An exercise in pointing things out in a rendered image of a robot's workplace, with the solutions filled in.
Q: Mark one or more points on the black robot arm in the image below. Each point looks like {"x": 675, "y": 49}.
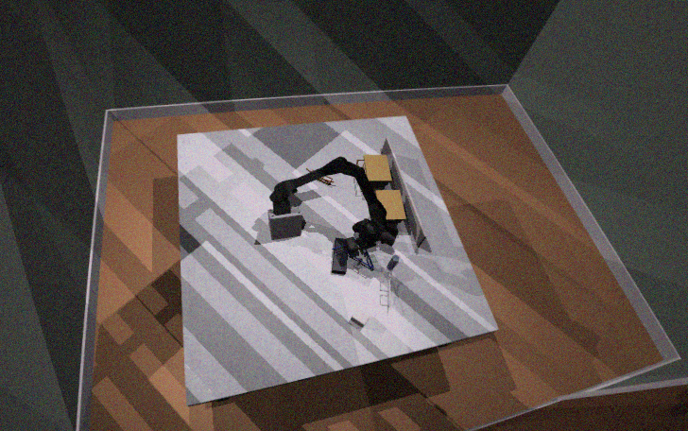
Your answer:
{"x": 378, "y": 213}

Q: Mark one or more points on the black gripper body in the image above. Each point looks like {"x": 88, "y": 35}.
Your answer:
{"x": 352, "y": 243}

